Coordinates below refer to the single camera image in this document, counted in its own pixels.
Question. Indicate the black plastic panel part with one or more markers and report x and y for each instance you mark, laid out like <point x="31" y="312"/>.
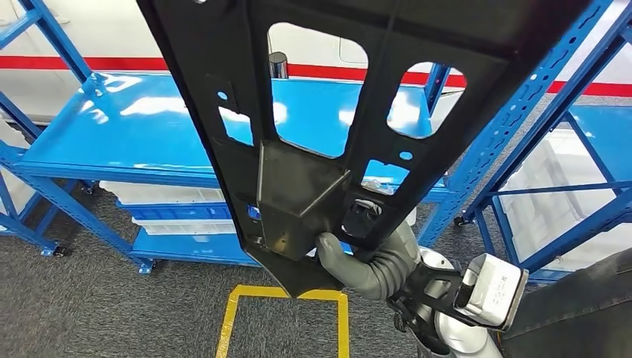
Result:
<point x="222" y="49"/>

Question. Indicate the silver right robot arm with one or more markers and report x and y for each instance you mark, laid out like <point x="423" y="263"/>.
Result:
<point x="459" y="336"/>

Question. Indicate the blue metal shelf rack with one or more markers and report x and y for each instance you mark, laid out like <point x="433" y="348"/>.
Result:
<point x="602" y="128"/>
<point x="123" y="133"/>

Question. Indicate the white plastic bin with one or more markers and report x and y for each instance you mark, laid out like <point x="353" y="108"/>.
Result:
<point x="163" y="193"/>
<point x="192" y="228"/>

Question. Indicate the blue plastic bin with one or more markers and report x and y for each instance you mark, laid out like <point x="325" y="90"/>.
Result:
<point x="177" y="211"/>

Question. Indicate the yellow floor tape square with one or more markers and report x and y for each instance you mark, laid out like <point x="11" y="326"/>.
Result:
<point x="224" y="326"/>

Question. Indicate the stacked white plastic bins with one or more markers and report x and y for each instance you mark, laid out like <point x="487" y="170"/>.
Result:
<point x="553" y="217"/>

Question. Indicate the black stanchion post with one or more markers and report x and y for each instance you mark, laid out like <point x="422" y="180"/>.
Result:
<point x="278" y="64"/>

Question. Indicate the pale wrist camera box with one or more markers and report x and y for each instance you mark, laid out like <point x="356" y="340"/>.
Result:
<point x="493" y="291"/>

